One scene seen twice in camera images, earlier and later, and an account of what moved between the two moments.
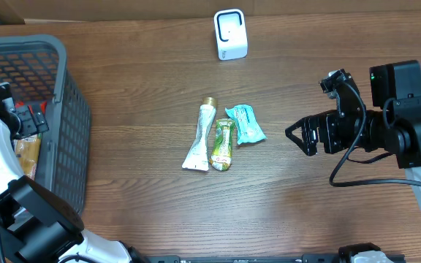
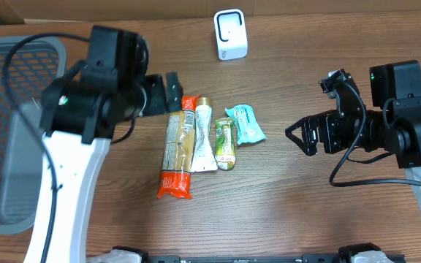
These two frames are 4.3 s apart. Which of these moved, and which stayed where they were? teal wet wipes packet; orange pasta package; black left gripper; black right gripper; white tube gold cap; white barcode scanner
Moved: black left gripper; orange pasta package; white tube gold cap
Stayed: white barcode scanner; teal wet wipes packet; black right gripper
